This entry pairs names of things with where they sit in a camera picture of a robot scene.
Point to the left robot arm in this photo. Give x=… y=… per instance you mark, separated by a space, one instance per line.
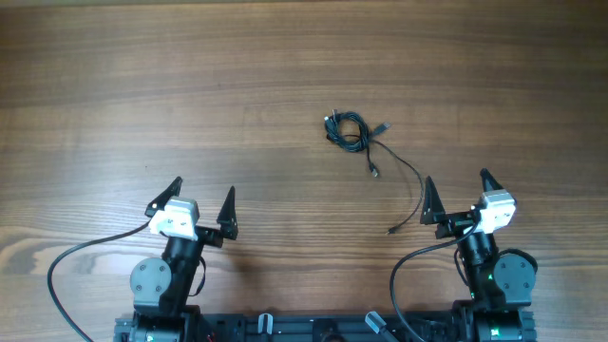
x=161 y=285

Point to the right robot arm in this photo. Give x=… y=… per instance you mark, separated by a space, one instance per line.
x=500 y=282

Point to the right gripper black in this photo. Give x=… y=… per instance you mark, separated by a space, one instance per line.
x=434 y=213

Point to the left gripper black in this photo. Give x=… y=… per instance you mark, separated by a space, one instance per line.
x=213 y=237

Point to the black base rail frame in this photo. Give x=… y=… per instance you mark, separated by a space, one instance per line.
x=332 y=328

